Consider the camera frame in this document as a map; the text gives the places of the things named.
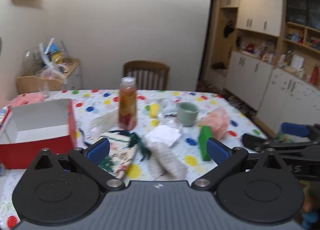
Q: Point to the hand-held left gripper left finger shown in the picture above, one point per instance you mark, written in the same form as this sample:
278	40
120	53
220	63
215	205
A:
98	148

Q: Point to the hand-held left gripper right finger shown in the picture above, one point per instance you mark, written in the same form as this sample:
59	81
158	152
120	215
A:
217	151

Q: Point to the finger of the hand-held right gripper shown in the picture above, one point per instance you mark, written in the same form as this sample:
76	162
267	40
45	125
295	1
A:
295	130
250	141

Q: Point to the white paper napkin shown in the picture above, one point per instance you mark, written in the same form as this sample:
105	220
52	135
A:
162	135

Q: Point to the person's right hand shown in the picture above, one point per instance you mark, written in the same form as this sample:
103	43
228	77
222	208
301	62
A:
308	220

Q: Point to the green plastic block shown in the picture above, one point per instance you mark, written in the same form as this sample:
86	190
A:
203	142

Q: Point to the clear bubble wrap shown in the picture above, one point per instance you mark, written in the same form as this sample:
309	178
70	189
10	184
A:
102	123

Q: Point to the pink mesh bath loofah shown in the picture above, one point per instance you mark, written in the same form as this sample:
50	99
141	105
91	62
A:
216	122

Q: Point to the white lower cabinet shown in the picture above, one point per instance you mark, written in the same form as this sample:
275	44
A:
287	100
247	77

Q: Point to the white cabinet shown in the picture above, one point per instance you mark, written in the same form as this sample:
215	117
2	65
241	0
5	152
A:
287	100
257	10
247	77

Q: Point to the pale green cup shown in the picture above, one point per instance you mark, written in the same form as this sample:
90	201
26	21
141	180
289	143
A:
187	117

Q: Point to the balloon print tablecloth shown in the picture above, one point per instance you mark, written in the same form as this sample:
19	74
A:
100	100

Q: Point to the orange drink bottle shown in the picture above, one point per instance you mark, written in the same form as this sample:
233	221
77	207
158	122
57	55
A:
127	105

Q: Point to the white fuzzy cloth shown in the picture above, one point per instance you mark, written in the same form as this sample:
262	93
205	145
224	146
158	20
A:
165	162

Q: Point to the red cardboard box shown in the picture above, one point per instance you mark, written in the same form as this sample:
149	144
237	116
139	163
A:
37	150

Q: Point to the small clear packet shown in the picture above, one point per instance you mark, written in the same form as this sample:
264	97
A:
168	108

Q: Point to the yellow sponge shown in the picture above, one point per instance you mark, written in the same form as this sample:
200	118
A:
155	110

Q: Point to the wooden side cabinet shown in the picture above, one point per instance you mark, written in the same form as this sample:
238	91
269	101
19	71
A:
72	75

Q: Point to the pink cloth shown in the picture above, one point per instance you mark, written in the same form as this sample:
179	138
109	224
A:
27	98

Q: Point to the open wooden shelf unit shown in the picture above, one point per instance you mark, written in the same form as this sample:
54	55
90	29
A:
300	42

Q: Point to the crumpled clear plastic bag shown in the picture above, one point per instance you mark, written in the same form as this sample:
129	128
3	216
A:
51	75

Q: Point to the wooden chair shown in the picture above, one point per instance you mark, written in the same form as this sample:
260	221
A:
146	65

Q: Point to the printed paper packet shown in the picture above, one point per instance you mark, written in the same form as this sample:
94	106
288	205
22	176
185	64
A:
3	117

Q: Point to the yellow blue toy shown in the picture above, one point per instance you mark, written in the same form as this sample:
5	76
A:
55	55

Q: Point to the clear plastic jar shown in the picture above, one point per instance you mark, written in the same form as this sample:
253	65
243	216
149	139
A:
32	60

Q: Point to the black hanging bag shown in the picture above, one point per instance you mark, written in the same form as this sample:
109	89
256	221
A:
228	29

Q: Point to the white upper cabinet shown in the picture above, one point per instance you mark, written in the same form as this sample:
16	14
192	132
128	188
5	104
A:
257	10

